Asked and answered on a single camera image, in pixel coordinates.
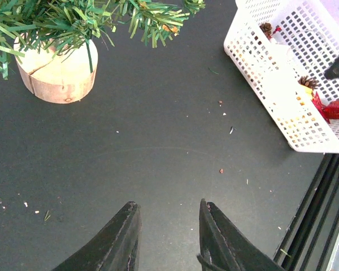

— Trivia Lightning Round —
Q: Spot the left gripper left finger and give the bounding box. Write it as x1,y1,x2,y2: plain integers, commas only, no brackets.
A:
54,201,141,271

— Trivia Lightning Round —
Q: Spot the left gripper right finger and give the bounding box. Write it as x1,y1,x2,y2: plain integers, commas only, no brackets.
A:
197,199,283,271

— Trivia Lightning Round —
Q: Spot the white perforated plastic basket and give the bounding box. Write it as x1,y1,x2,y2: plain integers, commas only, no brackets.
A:
224,1,339,154

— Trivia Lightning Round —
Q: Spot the small green christmas tree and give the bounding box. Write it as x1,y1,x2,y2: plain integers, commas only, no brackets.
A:
0,1,206,104

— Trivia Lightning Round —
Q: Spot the brown pine cone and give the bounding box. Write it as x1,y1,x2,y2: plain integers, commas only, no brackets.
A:
298,76,319,90
259,22,272,39

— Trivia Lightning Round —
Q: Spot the red gift box ornament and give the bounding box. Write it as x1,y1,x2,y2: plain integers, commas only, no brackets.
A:
324,100,339,119

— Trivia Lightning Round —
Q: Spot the red star ornament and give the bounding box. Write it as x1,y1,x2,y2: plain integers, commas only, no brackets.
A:
312,92,330,124

